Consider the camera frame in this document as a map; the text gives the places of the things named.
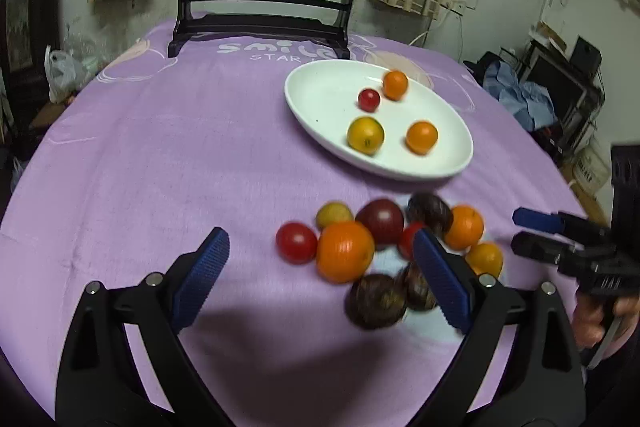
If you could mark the black monitor frame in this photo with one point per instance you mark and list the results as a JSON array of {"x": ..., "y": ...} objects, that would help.
[{"x": 576, "y": 101}]

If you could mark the large orange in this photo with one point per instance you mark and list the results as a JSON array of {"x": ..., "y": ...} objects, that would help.
[
  {"x": 345, "y": 251},
  {"x": 466, "y": 230}
]

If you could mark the small yellow-green kumquat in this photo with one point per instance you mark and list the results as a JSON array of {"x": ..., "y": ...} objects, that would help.
[{"x": 333, "y": 212}]

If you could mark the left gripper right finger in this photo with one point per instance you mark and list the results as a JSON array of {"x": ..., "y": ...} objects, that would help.
[{"x": 541, "y": 383}]

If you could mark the yellow orange citrus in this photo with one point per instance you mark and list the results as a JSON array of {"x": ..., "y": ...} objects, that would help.
[{"x": 365, "y": 135}]

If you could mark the dark red plum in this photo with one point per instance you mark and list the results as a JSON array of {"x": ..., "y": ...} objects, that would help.
[{"x": 384, "y": 219}]

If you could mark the white oval plate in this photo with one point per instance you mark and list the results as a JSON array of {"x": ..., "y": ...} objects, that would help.
[{"x": 322, "y": 97}]

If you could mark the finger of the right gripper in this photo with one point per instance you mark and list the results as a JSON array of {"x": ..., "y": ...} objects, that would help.
[
  {"x": 547, "y": 251},
  {"x": 559, "y": 223}
]

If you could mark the white plastic bag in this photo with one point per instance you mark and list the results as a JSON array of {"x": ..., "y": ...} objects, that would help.
[{"x": 64, "y": 73}]

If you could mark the person's right hand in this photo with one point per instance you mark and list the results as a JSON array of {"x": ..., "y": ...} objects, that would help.
[{"x": 588, "y": 317}]

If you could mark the wall power socket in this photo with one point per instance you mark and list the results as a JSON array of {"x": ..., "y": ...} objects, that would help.
[{"x": 457, "y": 6}]

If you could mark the purple tablecloth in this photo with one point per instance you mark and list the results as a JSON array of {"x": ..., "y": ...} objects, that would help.
[{"x": 150, "y": 157}]

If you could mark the white bucket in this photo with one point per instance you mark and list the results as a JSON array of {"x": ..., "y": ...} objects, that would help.
[{"x": 592, "y": 168}]

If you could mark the orange mandarin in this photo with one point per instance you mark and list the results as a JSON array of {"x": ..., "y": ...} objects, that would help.
[
  {"x": 485, "y": 258},
  {"x": 421, "y": 137},
  {"x": 395, "y": 85}
]

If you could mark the red cherry tomato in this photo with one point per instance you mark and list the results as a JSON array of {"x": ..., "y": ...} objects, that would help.
[
  {"x": 368, "y": 100},
  {"x": 296, "y": 243}
]

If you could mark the blue clothes pile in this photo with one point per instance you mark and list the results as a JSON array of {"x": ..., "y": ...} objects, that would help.
[{"x": 527, "y": 102}]

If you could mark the dark passion fruit back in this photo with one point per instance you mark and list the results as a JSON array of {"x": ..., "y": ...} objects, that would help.
[{"x": 430, "y": 210}]

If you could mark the dark passion fruit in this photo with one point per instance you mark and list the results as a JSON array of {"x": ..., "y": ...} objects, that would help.
[
  {"x": 430, "y": 210},
  {"x": 419, "y": 296},
  {"x": 375, "y": 301}
]

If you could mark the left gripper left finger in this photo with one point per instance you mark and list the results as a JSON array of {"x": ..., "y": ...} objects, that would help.
[{"x": 98, "y": 382}]

